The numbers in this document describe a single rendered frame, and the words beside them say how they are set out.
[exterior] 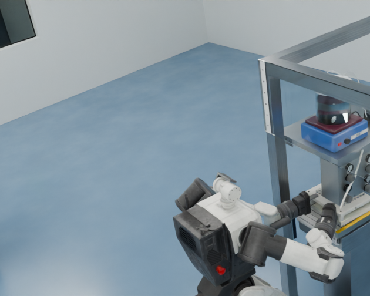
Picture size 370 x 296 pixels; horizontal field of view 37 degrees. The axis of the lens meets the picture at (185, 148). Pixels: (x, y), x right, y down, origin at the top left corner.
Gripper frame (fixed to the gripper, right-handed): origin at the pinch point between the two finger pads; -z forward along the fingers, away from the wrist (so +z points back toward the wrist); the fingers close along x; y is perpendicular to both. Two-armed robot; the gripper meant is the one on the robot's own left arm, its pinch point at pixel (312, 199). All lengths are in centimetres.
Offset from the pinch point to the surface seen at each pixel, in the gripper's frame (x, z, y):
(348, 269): 39.2, -8.4, 13.2
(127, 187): 104, 39, -238
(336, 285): 55, -7, 5
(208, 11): 66, -203, -542
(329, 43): -68, -24, -12
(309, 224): 11.1, 4.4, 2.2
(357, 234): 13.8, -10.5, 18.8
